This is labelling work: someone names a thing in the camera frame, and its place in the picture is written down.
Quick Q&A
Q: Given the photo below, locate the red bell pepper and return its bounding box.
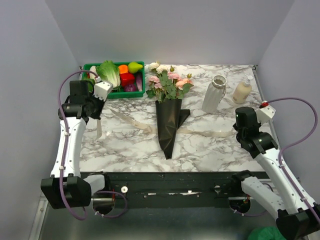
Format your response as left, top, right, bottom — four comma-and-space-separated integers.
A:
119, 72, 135, 87

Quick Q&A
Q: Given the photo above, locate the green lettuce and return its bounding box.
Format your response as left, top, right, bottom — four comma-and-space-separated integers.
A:
96, 60, 121, 88

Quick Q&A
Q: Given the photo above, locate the cream ribbon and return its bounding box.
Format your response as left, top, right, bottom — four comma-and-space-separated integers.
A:
107, 107, 235, 138

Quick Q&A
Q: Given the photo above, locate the purple eggplant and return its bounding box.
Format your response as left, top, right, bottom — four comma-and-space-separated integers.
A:
135, 72, 143, 92

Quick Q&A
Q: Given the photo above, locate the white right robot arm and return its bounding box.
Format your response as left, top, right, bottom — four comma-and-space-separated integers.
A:
230, 105, 320, 240

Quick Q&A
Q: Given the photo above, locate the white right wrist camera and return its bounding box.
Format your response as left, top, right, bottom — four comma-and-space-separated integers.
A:
255, 101, 276, 125

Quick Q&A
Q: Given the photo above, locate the green cloth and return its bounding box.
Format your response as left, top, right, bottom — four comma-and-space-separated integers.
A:
247, 226, 285, 240

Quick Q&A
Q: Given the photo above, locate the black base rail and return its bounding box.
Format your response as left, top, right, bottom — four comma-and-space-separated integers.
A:
93, 172, 247, 210

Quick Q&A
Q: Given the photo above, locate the purple onion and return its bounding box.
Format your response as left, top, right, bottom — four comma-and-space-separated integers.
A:
123, 83, 137, 92

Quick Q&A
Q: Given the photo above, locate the black wrapping paper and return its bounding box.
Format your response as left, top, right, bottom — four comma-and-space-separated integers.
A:
155, 99, 191, 160

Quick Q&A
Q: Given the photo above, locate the green pear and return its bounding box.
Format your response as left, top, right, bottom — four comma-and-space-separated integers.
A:
127, 61, 144, 74

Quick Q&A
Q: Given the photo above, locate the light pink flower stem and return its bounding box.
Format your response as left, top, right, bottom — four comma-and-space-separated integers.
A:
146, 76, 166, 103

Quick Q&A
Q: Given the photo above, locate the orange fruit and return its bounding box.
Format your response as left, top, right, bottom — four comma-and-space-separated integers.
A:
118, 64, 129, 75

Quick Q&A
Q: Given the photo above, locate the green plastic basket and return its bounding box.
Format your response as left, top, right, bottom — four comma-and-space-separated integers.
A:
81, 61, 146, 99

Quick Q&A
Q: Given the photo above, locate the salmon pink flower stem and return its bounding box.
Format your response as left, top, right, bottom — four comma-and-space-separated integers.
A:
166, 65, 183, 100

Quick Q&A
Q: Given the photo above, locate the white radish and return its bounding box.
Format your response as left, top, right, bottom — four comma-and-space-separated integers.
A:
89, 66, 101, 82

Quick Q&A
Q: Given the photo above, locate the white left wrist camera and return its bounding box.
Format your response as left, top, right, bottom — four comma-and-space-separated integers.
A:
93, 81, 114, 102

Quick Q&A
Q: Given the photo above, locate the cream soap dispenser bottle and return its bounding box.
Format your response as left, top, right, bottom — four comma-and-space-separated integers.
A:
232, 75, 254, 104

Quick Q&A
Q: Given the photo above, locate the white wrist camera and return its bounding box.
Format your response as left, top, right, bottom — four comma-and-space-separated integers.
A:
255, 101, 276, 125
93, 81, 114, 102

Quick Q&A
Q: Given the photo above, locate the green bell pepper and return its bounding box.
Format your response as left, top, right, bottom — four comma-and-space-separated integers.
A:
82, 77, 96, 93

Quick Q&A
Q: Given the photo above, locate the white ribbed vase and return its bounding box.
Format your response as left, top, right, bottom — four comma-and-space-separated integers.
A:
202, 75, 227, 114

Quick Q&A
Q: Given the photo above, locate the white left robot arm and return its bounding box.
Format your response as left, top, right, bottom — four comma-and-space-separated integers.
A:
40, 80, 113, 209

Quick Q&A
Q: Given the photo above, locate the white flower stem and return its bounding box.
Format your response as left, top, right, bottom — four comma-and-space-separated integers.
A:
148, 61, 170, 78

